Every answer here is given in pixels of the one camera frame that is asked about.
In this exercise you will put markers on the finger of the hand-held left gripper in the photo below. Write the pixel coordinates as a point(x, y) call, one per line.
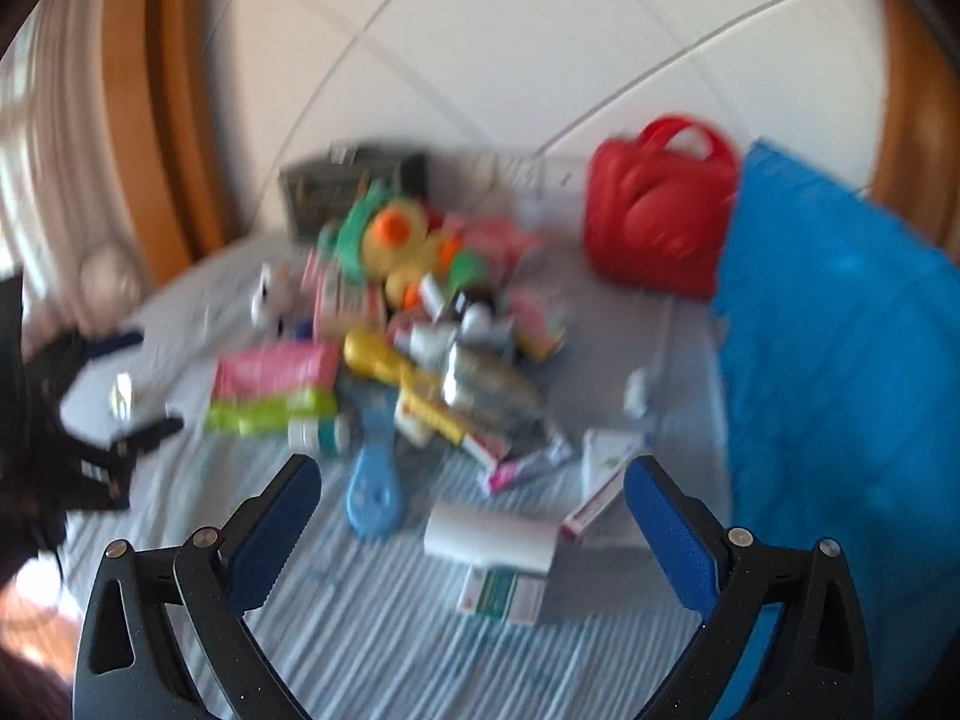
point(146, 436)
point(112, 347)

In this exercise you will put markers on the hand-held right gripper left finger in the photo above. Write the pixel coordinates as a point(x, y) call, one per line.
point(274, 532)

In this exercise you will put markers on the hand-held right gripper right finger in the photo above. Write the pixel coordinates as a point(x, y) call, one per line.
point(667, 532)

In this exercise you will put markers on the striped cloth covered desktop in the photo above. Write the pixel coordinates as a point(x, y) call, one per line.
point(375, 652)

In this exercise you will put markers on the white box red stripe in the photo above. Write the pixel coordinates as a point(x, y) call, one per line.
point(607, 480)

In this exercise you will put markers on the small white green jar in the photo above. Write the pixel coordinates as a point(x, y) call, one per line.
point(321, 435)

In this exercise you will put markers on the green wet wipe pack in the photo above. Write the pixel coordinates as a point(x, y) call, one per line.
point(262, 414)

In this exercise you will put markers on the pink wet wipe pack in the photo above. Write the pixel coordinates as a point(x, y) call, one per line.
point(277, 371)

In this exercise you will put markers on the pink silver tube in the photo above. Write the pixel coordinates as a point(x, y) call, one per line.
point(525, 469)

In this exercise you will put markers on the white plush toy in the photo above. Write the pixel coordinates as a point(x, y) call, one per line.
point(271, 296)

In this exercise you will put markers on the green white medicine box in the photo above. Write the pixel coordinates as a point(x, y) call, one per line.
point(501, 594)

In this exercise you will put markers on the sheer white curtain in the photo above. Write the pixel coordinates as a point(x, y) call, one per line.
point(52, 165)

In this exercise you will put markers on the yellow red tube box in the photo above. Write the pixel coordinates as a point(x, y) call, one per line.
point(431, 416)

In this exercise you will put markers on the blue fabric bag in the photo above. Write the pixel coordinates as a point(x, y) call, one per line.
point(840, 427)

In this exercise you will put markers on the yellow plastic toy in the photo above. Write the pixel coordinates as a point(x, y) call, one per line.
point(379, 356)

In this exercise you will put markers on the silver foil pouch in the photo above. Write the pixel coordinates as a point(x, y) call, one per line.
point(491, 386)

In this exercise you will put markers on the small pink packet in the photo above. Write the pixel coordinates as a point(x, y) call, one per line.
point(541, 330)

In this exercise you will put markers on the small pink tissue pack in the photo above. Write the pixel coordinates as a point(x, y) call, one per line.
point(349, 304)

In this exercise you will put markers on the red handbag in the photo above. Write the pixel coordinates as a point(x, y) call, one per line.
point(652, 225)

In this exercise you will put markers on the green ball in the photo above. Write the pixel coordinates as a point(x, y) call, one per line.
point(469, 272)

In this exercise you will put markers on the white printed box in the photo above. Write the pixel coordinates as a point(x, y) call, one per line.
point(525, 176)

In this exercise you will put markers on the wooden frame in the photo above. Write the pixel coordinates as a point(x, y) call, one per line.
point(180, 105)

